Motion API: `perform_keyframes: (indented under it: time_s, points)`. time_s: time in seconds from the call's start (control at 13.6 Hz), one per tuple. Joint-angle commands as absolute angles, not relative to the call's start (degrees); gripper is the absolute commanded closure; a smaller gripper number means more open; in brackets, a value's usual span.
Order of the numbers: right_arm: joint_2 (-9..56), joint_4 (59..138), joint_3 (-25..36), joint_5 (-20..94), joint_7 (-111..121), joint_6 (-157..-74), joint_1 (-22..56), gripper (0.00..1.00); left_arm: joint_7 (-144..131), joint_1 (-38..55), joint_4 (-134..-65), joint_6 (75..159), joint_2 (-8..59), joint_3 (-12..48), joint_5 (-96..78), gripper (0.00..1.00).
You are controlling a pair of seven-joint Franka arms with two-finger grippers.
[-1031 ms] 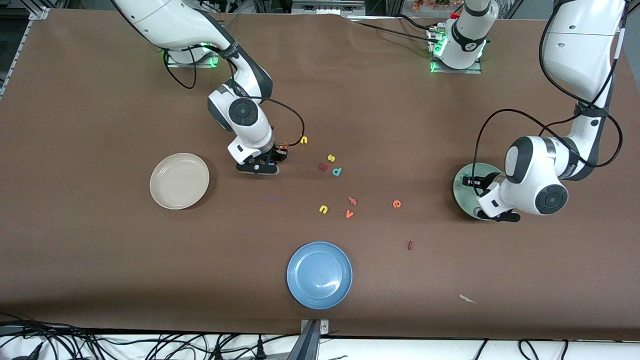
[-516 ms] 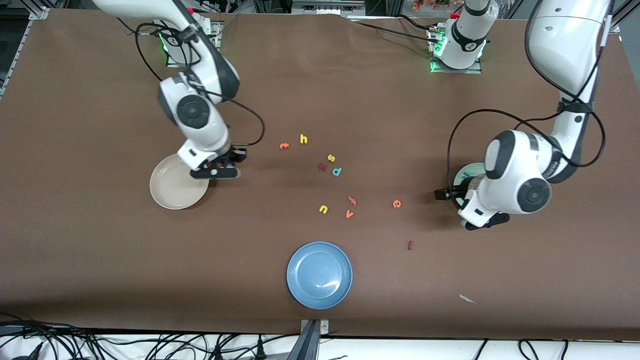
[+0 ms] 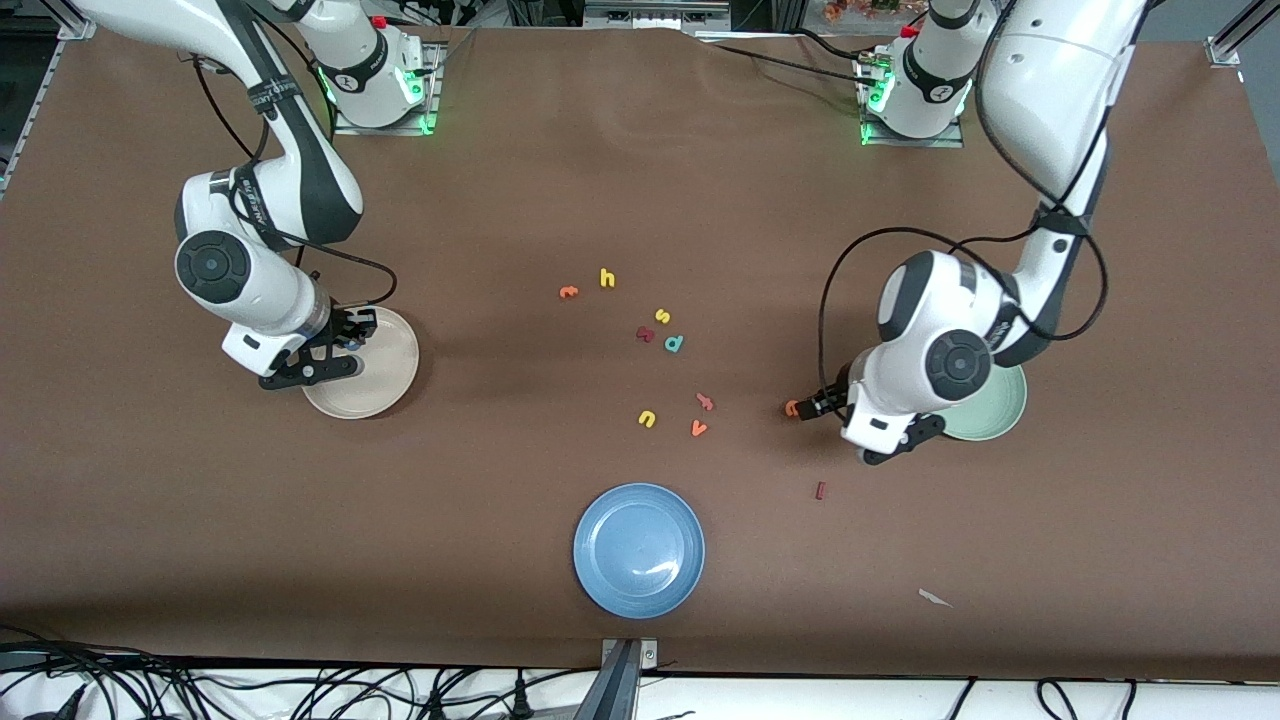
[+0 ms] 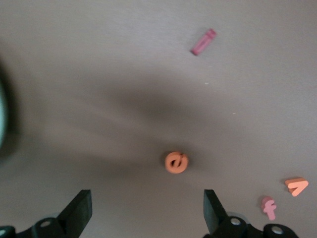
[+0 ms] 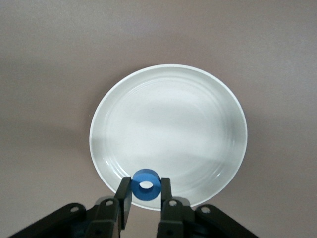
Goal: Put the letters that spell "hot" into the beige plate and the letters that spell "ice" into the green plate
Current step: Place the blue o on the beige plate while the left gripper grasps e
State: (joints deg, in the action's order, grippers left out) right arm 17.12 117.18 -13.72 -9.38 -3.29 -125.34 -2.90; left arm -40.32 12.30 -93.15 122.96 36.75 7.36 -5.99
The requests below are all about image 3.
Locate beige round plate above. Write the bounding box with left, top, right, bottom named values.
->
left=302, top=307, right=421, bottom=421

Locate aluminium arm base plate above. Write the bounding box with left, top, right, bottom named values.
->
left=858, top=55, right=966, bottom=149
left=333, top=40, right=443, bottom=136

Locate blue round plate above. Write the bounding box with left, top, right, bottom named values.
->
left=573, top=483, right=706, bottom=620

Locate black floor cable bundle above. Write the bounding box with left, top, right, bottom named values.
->
left=0, top=625, right=576, bottom=720

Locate black base supply cable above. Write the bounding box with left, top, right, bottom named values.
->
left=697, top=38, right=886, bottom=91

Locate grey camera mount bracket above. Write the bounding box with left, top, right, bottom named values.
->
left=575, top=638, right=661, bottom=720

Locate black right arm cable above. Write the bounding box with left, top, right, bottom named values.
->
left=190, top=0, right=399, bottom=311

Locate black looped floor cable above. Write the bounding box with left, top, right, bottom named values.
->
left=1035, top=678, right=1137, bottom=720

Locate green round plate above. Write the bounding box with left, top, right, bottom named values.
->
left=935, top=365, right=1029, bottom=442

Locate grey power strip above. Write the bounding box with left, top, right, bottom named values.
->
left=583, top=0, right=733, bottom=29

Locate brown table cover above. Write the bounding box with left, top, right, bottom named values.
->
left=0, top=18, right=1280, bottom=681

